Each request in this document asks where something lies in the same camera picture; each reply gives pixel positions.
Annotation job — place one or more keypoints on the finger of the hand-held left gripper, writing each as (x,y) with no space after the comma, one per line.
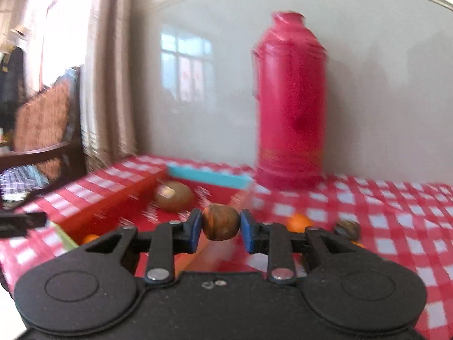
(21,224)

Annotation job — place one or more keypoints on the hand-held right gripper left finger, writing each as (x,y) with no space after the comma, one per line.
(194,232)

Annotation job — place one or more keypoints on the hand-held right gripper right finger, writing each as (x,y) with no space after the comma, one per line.
(247,233)

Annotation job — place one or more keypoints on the brown round fruit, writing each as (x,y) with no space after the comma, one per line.
(220,222)
(348,230)

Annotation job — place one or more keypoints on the small orange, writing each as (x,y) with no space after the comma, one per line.
(359,245)
(91,239)
(299,222)

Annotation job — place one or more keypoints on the colourful cardboard box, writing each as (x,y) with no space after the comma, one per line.
(106,202)

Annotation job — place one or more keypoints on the brown kiwi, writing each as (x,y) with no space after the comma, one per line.
(173,196)

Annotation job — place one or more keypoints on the blue plaid cloth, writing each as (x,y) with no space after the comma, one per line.
(21,179)

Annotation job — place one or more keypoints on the dark wooden cushioned chair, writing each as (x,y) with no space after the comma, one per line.
(42,113)

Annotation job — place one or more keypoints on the red thermos flask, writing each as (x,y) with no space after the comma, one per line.
(290,113)

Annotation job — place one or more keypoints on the dark hanging clothes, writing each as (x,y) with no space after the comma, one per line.
(12,85)

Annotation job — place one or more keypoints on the red white checkered tablecloth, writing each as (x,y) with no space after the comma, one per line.
(389,219)

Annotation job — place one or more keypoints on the beige curtain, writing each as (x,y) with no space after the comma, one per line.
(106,78)

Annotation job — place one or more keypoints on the pale hat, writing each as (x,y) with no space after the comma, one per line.
(18,33)

